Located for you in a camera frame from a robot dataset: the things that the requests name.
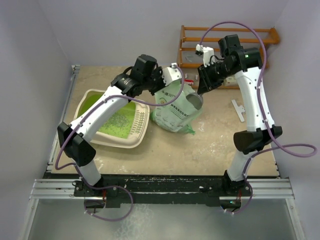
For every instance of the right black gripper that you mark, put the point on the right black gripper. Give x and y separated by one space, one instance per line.
206 84

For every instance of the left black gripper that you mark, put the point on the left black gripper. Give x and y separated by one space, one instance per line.
158 72

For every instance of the silver metal scoop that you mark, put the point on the silver metal scoop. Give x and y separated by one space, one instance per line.
195 99

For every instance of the green cat litter bag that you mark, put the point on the green cat litter bag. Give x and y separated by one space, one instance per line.
177 116

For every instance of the white bag clip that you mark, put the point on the white bag clip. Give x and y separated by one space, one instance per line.
239 109

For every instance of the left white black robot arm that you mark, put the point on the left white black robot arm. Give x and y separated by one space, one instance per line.
75 137

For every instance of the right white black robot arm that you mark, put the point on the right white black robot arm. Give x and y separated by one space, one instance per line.
245 64

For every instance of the red white small box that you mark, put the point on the red white small box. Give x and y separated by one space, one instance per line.
189 82

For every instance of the green white carton box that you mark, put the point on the green white carton box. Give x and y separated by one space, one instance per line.
230 81

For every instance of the beige litter box green liner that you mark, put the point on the beige litter box green liner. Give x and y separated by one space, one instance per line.
126 128

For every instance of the wooden shoe rack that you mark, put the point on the wooden shoe rack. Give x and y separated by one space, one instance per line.
190 36

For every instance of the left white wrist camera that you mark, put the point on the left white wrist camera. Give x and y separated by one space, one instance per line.
171 74

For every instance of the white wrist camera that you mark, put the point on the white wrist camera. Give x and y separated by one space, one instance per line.
207 53
171 74

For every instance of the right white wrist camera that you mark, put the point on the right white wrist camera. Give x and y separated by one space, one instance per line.
207 53

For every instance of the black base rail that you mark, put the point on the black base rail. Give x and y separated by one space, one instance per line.
117 189

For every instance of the aluminium frame rail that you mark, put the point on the aluminium frame rail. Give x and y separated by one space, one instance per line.
58 189

